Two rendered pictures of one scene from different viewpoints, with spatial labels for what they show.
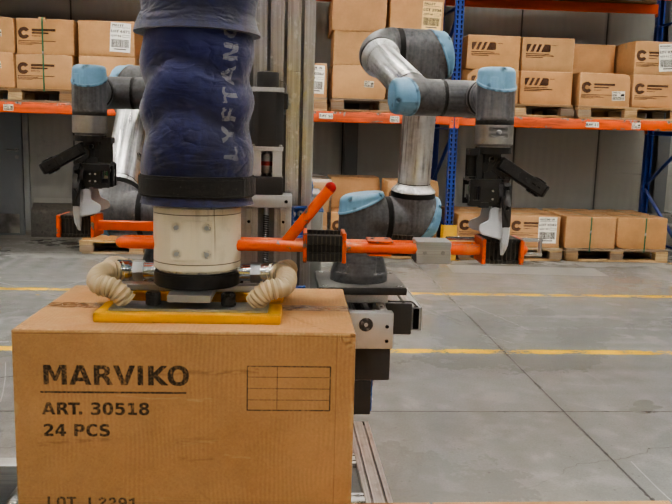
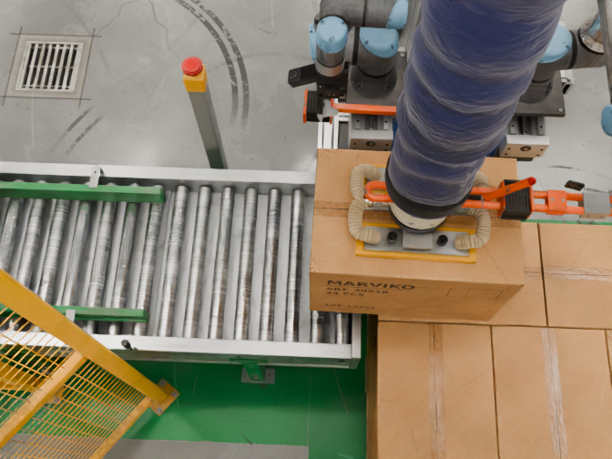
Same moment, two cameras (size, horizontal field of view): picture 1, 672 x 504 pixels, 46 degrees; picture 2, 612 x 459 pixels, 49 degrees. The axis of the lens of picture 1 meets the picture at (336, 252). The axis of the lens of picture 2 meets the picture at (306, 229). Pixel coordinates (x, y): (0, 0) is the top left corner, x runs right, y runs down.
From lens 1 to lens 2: 168 cm
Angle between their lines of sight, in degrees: 59
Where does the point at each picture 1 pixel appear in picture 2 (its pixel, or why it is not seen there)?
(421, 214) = (599, 60)
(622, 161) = not seen: outside the picture
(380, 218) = (561, 66)
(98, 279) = (358, 236)
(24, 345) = (317, 276)
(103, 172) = (341, 89)
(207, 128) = (450, 190)
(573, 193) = not seen: outside the picture
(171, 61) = (431, 164)
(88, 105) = (332, 62)
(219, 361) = (434, 285)
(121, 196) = not seen: hidden behind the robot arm
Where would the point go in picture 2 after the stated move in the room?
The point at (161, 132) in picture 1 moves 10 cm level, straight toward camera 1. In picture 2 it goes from (413, 188) to (421, 227)
